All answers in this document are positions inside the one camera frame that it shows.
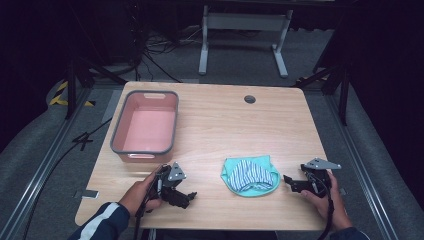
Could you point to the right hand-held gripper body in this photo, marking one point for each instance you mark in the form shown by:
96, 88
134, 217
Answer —
315, 181

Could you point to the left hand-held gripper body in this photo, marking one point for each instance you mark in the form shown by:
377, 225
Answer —
173, 186

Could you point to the teal striped underwear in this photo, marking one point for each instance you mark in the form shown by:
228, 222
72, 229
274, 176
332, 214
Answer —
250, 176

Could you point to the pink basin with grey rim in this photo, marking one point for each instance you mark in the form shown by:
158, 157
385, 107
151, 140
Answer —
148, 128

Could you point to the person's right hand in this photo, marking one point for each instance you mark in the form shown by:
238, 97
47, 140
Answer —
333, 206

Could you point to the person's left hand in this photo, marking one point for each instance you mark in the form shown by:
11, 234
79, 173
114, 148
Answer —
136, 195

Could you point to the black tripod stand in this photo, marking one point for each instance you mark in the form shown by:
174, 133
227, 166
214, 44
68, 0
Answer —
336, 83
80, 76

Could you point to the yellow black floor tape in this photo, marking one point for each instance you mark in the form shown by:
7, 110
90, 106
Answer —
61, 95

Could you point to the grey metal floor rail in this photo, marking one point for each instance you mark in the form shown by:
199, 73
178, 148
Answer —
358, 166
36, 173

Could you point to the white metal table frame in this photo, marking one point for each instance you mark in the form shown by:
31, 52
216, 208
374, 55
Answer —
245, 21

